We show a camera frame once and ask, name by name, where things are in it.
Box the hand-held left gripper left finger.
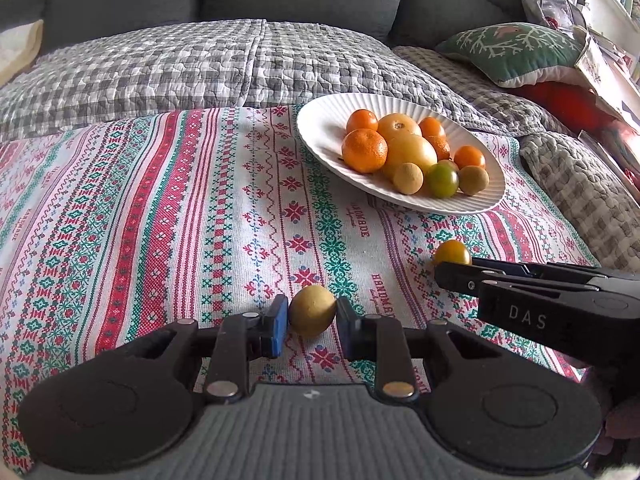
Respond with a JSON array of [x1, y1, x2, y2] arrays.
[[117, 294, 290, 405]]

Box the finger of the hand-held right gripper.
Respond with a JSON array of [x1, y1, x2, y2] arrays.
[[472, 258, 640, 284], [434, 261, 601, 307]]

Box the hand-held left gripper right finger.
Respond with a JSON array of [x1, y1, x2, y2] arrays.
[[336, 296, 506, 403]]

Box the yellow-orange cherry tomato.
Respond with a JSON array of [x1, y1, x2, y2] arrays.
[[432, 239, 472, 267]]

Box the green tomato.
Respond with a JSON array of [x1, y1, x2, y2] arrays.
[[425, 163, 460, 199]]

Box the orange cherry tomato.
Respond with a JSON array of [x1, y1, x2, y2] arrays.
[[346, 109, 379, 134], [453, 145, 486, 170], [417, 116, 447, 140]]

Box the small mandarin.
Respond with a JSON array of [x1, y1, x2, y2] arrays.
[[427, 135, 452, 162]]

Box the pale yellow round fruit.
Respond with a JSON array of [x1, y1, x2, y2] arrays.
[[382, 133, 439, 179]]

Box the large mandarin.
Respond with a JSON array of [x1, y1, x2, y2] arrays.
[[341, 128, 389, 174]]

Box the large orange-yellow round fruit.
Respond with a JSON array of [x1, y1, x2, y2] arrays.
[[376, 113, 423, 143]]

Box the white ribbed plate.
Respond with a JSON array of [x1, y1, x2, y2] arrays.
[[295, 92, 507, 215]]

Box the person's right hand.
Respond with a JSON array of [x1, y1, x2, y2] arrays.
[[585, 367, 640, 458]]

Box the pile of magazines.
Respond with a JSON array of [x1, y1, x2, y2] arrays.
[[580, 122, 640, 196]]

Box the red green patterned tablecloth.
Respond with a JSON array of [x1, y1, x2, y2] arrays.
[[0, 105, 601, 476]]

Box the red cushion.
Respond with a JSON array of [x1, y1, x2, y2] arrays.
[[517, 81, 618, 133]]

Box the fine-check grey quilt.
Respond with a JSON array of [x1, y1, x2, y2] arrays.
[[392, 46, 576, 138]]

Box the printed paper sheet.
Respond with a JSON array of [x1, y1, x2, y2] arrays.
[[574, 35, 640, 126]]

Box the green pillow white branch print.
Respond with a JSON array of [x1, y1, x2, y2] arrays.
[[436, 22, 593, 88]]

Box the grey printed bag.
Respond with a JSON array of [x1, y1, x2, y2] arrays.
[[519, 0, 588, 31]]

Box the large grey checked quilt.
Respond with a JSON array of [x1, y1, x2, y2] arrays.
[[0, 19, 501, 143]]

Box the white fluffy blanket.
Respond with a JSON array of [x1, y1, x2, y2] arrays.
[[0, 20, 45, 88]]

